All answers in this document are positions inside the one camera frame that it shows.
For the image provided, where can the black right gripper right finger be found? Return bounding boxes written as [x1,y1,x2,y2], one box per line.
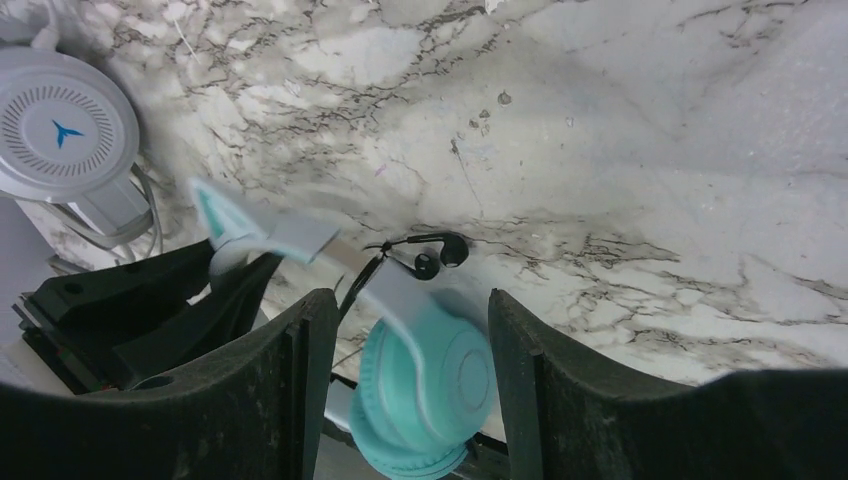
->
[488,290,847,479]

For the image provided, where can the teal cat-ear headphones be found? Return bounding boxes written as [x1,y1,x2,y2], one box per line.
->
[189,177,496,479]

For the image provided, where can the black wired earbuds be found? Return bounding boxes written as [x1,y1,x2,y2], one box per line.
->
[339,231,471,318]

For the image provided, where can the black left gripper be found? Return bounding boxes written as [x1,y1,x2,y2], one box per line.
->
[13,240,281,395]

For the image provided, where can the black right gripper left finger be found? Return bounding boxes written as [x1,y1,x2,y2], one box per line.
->
[1,289,339,479]

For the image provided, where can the white grey over-ear headphones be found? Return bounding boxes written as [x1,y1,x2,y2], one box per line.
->
[1,1,164,263]

